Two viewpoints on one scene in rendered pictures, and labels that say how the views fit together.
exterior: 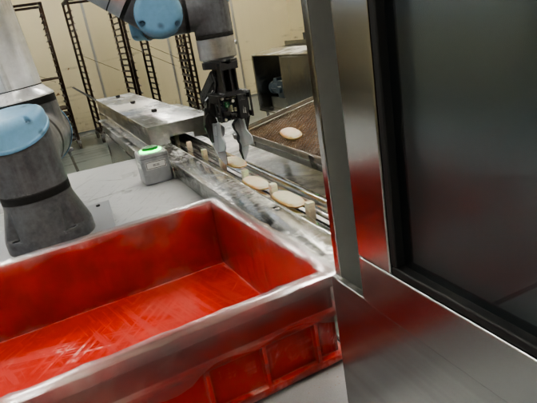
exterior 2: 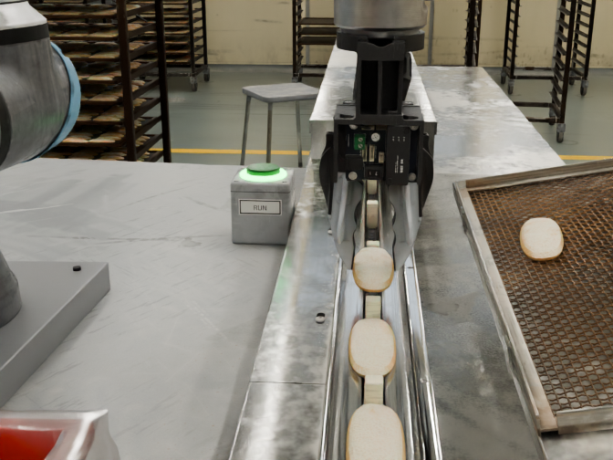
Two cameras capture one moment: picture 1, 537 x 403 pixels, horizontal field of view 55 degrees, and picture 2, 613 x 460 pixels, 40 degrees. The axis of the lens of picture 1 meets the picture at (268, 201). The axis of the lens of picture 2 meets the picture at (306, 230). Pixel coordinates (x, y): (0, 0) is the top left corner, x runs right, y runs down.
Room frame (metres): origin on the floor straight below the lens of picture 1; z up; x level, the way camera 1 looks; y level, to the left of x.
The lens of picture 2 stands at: (0.41, -0.20, 1.16)
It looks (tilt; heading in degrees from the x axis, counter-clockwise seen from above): 19 degrees down; 26
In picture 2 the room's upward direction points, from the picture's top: straight up
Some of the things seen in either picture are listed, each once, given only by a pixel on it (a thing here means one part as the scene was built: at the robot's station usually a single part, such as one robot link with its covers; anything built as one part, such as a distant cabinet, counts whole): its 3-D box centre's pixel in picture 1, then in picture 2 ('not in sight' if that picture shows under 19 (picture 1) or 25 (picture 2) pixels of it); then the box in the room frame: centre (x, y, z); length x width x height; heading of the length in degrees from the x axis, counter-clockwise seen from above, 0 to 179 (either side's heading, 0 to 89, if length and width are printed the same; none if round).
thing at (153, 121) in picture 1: (138, 113); (371, 74); (2.09, 0.45, 0.89); 1.25 x 0.18 x 0.09; 21
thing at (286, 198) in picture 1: (288, 197); (375, 441); (0.85, -0.03, 0.86); 0.10 x 0.04 x 0.01; 21
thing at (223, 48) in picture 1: (218, 49); (384, 5); (1.07, 0.05, 1.11); 0.08 x 0.08 x 0.05
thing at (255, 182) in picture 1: (255, 181); (372, 343); (0.98, 0.02, 0.86); 0.10 x 0.04 x 0.01; 21
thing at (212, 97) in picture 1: (225, 90); (378, 107); (1.06, 0.05, 1.03); 0.09 x 0.08 x 0.12; 21
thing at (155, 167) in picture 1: (156, 171); (265, 218); (1.26, 0.26, 0.84); 0.08 x 0.08 x 0.11; 21
